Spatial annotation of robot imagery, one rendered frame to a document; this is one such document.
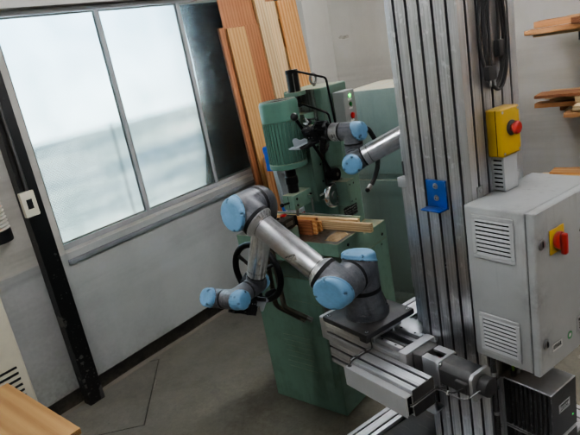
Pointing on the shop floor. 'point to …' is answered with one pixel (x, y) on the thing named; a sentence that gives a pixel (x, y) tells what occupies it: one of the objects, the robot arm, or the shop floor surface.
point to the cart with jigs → (29, 416)
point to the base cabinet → (313, 344)
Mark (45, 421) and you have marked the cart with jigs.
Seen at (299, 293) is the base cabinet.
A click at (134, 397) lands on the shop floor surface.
